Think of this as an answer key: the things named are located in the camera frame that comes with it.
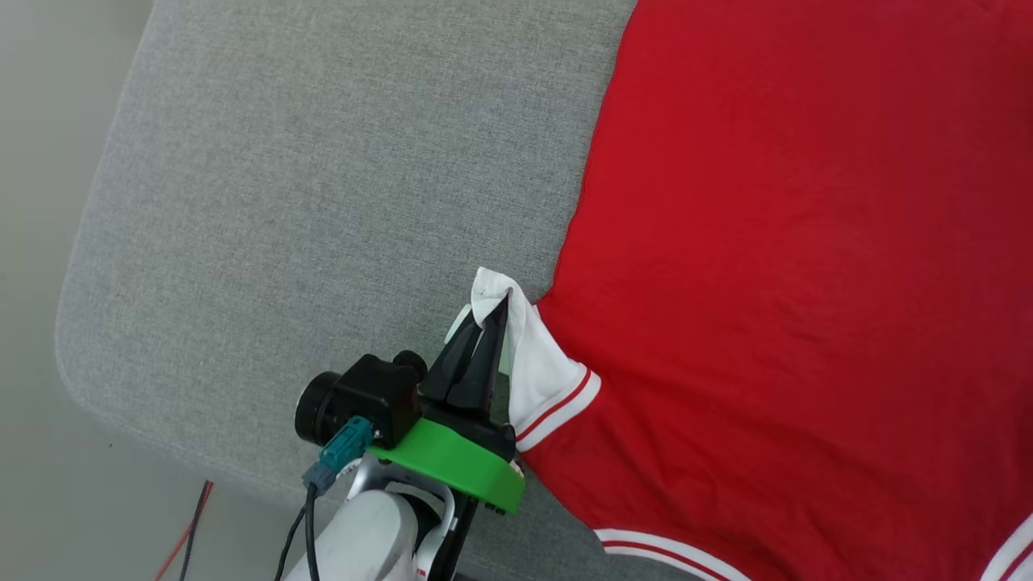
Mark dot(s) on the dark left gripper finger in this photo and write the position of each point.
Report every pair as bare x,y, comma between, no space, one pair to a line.
452,375
488,371

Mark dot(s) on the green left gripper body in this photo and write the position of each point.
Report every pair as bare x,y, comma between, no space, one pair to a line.
460,464

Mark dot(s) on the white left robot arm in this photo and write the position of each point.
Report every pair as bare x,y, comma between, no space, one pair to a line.
363,541

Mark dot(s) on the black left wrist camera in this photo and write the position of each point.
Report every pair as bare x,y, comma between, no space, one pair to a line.
379,395

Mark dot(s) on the red and white jersey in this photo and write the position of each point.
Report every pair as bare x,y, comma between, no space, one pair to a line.
767,282

